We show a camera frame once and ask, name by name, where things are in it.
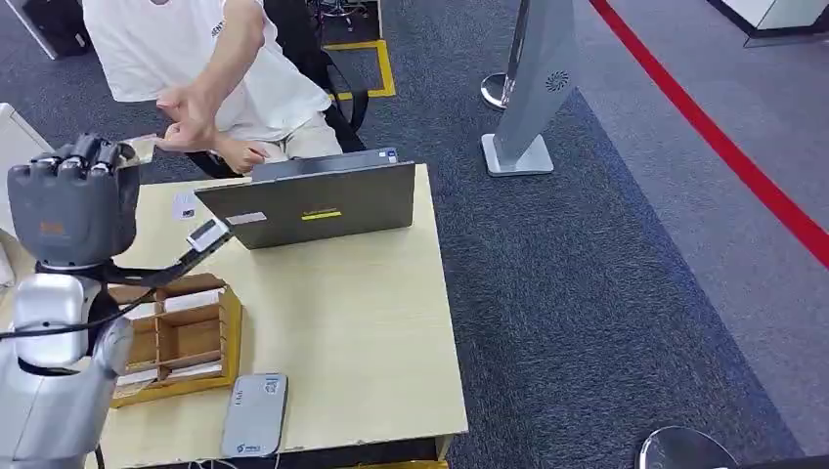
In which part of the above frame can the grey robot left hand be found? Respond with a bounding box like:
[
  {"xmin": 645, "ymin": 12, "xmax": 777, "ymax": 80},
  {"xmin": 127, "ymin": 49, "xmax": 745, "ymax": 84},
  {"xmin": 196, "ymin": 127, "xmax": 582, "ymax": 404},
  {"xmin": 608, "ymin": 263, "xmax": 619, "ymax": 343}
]
[{"xmin": 7, "ymin": 133, "xmax": 142, "ymax": 271}]

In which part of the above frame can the gold patterned card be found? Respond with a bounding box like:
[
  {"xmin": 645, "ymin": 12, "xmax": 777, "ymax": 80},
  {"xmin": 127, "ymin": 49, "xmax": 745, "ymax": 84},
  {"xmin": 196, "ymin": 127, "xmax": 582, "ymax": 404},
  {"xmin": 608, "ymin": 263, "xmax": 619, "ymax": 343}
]
[{"xmin": 119, "ymin": 134, "xmax": 158, "ymax": 165}]

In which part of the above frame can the white partition board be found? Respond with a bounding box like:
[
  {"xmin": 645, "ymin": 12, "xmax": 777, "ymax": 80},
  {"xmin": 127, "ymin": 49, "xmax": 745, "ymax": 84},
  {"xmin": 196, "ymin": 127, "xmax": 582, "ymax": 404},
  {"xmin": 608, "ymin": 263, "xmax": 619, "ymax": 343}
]
[{"xmin": 0, "ymin": 103, "xmax": 55, "ymax": 242}]

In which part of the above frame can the small white device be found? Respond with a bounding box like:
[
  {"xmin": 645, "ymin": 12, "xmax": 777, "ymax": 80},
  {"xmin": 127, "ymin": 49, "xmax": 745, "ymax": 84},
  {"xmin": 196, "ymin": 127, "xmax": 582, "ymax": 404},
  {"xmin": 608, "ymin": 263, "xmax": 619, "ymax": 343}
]
[{"xmin": 171, "ymin": 191, "xmax": 199, "ymax": 222}]

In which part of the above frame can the white card stack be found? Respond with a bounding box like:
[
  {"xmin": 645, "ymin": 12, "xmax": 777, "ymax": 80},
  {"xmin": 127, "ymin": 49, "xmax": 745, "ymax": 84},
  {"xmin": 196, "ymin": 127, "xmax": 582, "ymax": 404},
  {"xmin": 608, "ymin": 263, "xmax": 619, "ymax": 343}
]
[
  {"xmin": 162, "ymin": 288, "xmax": 223, "ymax": 315},
  {"xmin": 165, "ymin": 361, "xmax": 225, "ymax": 381},
  {"xmin": 119, "ymin": 300, "xmax": 158, "ymax": 323},
  {"xmin": 114, "ymin": 367, "xmax": 160, "ymax": 391}
]

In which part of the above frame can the person's left hand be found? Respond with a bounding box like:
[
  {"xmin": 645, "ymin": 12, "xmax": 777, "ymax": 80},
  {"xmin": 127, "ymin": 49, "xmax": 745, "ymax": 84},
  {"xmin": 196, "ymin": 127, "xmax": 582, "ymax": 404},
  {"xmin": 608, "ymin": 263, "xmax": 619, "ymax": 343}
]
[{"xmin": 154, "ymin": 84, "xmax": 223, "ymax": 155}]

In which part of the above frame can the person's hand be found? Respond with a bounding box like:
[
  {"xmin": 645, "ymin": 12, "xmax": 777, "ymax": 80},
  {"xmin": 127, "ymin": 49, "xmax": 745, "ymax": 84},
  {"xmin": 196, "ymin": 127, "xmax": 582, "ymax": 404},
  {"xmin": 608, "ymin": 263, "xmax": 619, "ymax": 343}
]
[
  {"xmin": 154, "ymin": 84, "xmax": 223, "ymax": 155},
  {"xmin": 215, "ymin": 135, "xmax": 274, "ymax": 176}
]

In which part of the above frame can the person's right hand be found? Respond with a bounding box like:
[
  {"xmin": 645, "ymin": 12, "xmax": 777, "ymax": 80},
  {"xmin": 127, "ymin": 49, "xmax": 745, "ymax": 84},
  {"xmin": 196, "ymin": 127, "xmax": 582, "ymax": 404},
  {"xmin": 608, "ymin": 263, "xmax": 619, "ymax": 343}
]
[{"xmin": 215, "ymin": 135, "xmax": 274, "ymax": 176}]

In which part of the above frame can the wooden card box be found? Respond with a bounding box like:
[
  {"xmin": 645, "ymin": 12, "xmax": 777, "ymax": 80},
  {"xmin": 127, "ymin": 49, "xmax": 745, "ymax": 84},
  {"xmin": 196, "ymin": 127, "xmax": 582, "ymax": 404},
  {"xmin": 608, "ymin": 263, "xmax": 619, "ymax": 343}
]
[{"xmin": 105, "ymin": 272, "xmax": 244, "ymax": 410}]

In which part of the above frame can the black bag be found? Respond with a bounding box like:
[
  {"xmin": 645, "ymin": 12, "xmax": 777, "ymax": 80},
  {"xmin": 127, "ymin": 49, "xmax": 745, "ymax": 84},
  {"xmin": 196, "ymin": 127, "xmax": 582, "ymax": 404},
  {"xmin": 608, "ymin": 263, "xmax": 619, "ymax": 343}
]
[{"xmin": 22, "ymin": 0, "xmax": 93, "ymax": 61}]

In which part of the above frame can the person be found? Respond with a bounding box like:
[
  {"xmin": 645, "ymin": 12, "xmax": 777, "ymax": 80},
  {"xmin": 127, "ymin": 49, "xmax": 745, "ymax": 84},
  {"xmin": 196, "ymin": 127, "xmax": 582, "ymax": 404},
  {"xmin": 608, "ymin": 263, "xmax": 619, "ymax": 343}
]
[{"xmin": 80, "ymin": 0, "xmax": 344, "ymax": 177}]

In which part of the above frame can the grey laptop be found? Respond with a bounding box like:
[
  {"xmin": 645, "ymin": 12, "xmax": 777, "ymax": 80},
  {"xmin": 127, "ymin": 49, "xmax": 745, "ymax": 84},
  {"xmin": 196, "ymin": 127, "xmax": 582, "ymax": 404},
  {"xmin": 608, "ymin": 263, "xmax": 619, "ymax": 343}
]
[{"xmin": 194, "ymin": 147, "xmax": 417, "ymax": 252}]

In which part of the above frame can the flat grey card reader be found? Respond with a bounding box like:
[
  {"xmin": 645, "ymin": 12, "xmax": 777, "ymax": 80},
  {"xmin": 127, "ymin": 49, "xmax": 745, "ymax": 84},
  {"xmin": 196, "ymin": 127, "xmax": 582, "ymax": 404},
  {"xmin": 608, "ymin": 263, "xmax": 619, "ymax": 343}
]
[{"xmin": 220, "ymin": 372, "xmax": 290, "ymax": 460}]

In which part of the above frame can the black office chair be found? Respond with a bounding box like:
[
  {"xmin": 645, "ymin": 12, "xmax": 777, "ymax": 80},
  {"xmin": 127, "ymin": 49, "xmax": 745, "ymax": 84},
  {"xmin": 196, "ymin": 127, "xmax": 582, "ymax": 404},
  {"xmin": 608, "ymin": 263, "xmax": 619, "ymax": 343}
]
[{"xmin": 188, "ymin": 0, "xmax": 371, "ymax": 180}]

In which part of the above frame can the black stool base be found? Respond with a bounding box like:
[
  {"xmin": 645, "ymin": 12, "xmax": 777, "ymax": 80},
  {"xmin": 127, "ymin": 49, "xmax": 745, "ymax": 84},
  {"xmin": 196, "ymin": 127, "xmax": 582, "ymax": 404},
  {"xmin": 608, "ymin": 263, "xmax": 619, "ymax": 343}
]
[{"xmin": 309, "ymin": 0, "xmax": 381, "ymax": 33}]

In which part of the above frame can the yellow floor tape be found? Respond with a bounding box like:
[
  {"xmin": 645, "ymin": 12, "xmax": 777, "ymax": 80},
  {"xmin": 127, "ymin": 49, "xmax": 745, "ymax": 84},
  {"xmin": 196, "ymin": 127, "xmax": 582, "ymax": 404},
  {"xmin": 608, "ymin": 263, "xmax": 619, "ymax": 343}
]
[{"xmin": 323, "ymin": 39, "xmax": 398, "ymax": 103}]

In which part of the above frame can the grey kiosk stand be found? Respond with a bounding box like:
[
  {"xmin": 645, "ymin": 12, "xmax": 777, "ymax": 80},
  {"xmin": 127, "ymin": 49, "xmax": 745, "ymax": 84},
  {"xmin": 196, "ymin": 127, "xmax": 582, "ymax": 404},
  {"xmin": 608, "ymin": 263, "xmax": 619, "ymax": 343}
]
[{"xmin": 480, "ymin": 0, "xmax": 582, "ymax": 178}]

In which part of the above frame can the red floor tape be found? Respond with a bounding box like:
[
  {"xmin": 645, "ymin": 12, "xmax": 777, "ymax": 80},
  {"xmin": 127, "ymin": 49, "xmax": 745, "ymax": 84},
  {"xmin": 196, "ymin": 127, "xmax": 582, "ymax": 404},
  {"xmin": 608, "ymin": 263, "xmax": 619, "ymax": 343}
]
[{"xmin": 589, "ymin": 0, "xmax": 829, "ymax": 272}]

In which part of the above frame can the white cabinet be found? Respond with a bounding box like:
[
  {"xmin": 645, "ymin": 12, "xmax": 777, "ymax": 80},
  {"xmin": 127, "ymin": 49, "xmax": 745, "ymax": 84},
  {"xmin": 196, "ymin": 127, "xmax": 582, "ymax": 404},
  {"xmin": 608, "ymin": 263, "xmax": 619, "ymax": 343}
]
[{"xmin": 706, "ymin": 0, "xmax": 829, "ymax": 49}]

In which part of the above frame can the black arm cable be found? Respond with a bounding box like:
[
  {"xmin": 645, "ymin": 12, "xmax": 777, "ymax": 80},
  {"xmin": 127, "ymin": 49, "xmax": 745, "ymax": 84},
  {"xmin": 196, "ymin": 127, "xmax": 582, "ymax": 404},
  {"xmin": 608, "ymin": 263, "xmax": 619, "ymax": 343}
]
[{"xmin": 0, "ymin": 287, "xmax": 158, "ymax": 342}]

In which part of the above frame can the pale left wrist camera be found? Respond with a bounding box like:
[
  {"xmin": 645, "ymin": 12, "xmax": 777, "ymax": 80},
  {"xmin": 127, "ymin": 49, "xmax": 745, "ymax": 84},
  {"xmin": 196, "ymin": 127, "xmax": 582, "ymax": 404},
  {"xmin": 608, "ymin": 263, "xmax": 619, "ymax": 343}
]
[{"xmin": 184, "ymin": 217, "xmax": 233, "ymax": 255}]

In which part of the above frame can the white cable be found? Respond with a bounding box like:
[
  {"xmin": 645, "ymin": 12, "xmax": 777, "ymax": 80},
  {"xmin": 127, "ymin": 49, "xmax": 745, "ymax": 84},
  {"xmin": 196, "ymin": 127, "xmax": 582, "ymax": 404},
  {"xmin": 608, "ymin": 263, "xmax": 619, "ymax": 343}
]
[{"xmin": 188, "ymin": 455, "xmax": 284, "ymax": 469}]

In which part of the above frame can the chrome stanchion post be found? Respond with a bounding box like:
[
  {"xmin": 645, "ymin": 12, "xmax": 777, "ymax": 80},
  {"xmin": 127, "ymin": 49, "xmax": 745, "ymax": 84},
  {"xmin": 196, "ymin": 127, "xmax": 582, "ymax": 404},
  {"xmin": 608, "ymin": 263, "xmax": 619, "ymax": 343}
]
[{"xmin": 479, "ymin": 0, "xmax": 531, "ymax": 112}]

